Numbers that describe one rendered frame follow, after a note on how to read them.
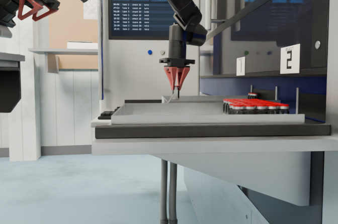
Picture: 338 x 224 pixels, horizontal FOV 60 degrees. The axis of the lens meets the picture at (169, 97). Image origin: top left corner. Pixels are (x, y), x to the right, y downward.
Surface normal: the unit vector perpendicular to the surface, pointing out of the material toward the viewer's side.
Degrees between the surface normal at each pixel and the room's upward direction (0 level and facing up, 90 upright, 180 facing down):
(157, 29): 90
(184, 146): 90
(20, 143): 90
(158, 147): 90
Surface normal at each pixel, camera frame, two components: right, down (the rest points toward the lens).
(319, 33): -1.00, 0.00
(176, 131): 0.07, 0.06
